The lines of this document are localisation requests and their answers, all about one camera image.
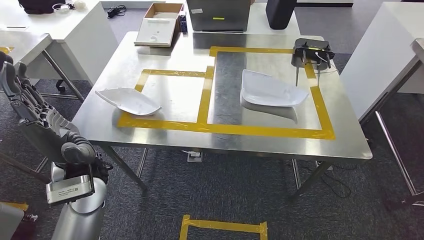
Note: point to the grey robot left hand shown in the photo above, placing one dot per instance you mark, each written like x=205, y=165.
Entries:
x=49, y=136

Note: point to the white curved plastic part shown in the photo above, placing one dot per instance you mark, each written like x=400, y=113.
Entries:
x=132, y=101
x=268, y=91

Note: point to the stainless steel workbench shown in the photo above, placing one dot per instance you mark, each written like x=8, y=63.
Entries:
x=182, y=96

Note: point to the black bag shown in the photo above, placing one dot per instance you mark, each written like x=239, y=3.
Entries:
x=39, y=6

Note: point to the white round object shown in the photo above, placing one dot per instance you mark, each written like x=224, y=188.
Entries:
x=79, y=4

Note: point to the white floor socket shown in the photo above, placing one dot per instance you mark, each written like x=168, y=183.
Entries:
x=194, y=156

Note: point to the cardboard box with white insert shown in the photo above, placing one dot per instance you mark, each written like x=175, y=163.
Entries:
x=157, y=28

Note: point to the small dark blue box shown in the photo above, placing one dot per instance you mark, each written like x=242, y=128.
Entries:
x=183, y=23

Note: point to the yellow floor tape square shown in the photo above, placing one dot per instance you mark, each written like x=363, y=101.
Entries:
x=222, y=226

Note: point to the grey metal case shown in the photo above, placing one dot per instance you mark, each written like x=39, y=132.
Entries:
x=218, y=15

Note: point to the black cylindrical bin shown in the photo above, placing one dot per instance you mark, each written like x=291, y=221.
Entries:
x=281, y=13

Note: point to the black router with antennas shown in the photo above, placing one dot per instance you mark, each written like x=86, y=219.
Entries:
x=311, y=49

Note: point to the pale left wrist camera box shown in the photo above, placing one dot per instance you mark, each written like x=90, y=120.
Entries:
x=68, y=190

